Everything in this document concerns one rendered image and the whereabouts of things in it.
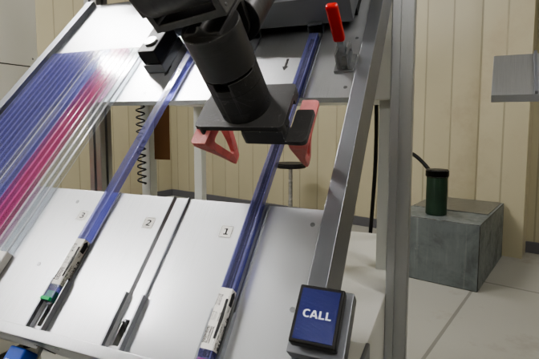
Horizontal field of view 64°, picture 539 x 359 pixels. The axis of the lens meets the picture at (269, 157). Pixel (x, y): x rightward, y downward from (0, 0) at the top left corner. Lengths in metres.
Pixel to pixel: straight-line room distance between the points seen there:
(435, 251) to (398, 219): 1.88
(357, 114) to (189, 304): 0.30
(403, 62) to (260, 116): 0.45
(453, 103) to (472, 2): 0.76
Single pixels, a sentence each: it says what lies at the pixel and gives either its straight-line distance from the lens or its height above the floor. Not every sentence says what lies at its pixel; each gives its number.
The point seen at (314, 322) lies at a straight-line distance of 0.39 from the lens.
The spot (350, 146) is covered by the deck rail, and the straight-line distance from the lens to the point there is 0.52.
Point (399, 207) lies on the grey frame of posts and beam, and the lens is 0.86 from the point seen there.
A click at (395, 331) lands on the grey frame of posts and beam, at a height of 0.55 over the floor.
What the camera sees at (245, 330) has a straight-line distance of 0.45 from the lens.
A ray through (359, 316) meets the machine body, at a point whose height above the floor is 0.62.
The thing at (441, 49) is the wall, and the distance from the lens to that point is 3.72.
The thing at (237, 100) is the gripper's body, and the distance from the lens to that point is 0.43.
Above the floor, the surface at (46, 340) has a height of 0.73.
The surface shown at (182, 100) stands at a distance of 0.70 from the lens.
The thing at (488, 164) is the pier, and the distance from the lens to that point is 3.41.
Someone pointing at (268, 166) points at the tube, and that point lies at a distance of 0.53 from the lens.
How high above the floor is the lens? 0.96
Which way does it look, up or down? 5 degrees down
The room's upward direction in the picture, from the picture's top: straight up
